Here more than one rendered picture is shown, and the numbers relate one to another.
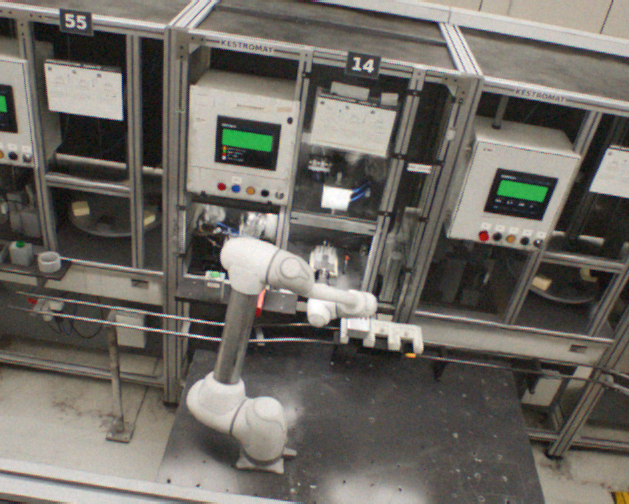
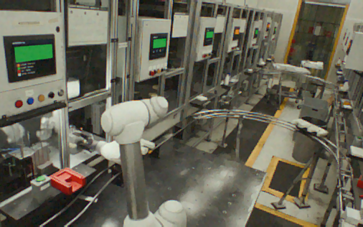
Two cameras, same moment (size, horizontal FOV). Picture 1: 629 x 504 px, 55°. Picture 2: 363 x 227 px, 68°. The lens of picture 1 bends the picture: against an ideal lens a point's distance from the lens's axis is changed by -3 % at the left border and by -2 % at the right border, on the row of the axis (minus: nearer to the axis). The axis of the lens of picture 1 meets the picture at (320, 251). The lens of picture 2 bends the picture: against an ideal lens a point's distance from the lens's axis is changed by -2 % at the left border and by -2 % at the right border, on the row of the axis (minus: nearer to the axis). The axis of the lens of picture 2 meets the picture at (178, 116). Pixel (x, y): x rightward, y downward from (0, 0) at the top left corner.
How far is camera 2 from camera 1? 167 cm
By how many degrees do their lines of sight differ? 55
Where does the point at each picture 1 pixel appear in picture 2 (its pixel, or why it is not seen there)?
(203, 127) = not seen: outside the picture
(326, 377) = not seen: hidden behind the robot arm
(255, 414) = (176, 213)
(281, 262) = (156, 102)
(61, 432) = not seen: outside the picture
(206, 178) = (4, 102)
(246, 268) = (136, 121)
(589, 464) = not seen: hidden behind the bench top
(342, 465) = (193, 211)
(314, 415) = (153, 208)
